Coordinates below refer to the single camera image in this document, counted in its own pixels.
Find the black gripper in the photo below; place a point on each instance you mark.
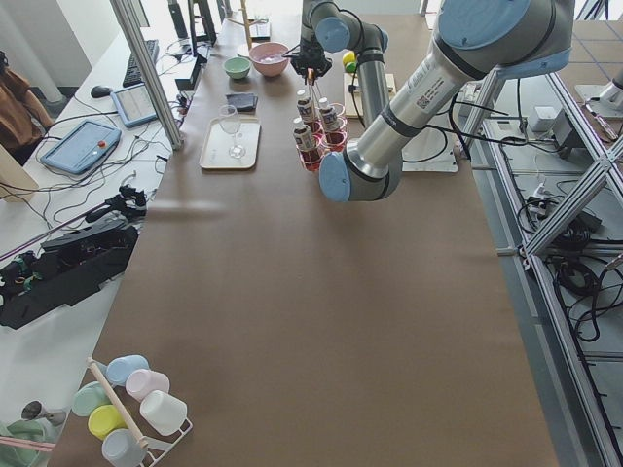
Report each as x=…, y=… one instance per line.
x=309, y=54

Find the tea bottle white cap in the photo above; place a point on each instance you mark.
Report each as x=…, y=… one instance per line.
x=305, y=106

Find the copper wire bottle basket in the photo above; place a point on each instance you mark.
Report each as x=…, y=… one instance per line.
x=326, y=143

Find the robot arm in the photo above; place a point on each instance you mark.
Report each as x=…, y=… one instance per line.
x=469, y=40

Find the yellow lemon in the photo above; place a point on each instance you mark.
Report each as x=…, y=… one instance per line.
x=349, y=59

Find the pink bowl with ice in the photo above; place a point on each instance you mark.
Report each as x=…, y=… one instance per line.
x=269, y=58

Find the wooden cutting board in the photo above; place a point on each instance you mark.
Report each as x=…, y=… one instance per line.
x=352, y=95

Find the green bowl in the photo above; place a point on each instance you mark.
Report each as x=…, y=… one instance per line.
x=237, y=68

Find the grey folded cloth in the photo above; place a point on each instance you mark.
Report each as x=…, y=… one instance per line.
x=244, y=102

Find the clear wine glass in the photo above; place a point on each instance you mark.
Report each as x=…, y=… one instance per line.
x=230, y=123

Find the cream rabbit tray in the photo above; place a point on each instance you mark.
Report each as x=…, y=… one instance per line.
x=215, y=153

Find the blue teach pendant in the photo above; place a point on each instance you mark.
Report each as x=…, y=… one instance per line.
x=134, y=105
x=84, y=147

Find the black computer mouse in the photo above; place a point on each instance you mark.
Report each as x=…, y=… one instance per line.
x=100, y=91

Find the white power strip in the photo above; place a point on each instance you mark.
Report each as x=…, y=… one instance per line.
x=539, y=198

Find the black equipment case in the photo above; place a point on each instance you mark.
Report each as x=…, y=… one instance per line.
x=70, y=268

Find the pink plastic cup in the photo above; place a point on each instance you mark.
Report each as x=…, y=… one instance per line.
x=141, y=382

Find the white plastic cup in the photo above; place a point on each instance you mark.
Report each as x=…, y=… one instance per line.
x=164, y=412

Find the green plastic cup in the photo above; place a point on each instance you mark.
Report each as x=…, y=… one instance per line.
x=88, y=398

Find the yellow plastic cup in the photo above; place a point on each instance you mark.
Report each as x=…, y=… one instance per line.
x=105, y=419

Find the grey blue plastic cup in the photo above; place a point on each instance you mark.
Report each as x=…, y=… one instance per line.
x=120, y=449

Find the aluminium frame post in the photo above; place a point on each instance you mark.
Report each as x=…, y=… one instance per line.
x=129, y=24

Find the wooden rack handle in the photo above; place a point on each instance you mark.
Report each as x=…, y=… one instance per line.
x=138, y=436

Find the white wire cup rack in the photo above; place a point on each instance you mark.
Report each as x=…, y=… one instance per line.
x=159, y=446

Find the aluminium frame rail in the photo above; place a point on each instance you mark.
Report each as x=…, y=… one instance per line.
x=564, y=263

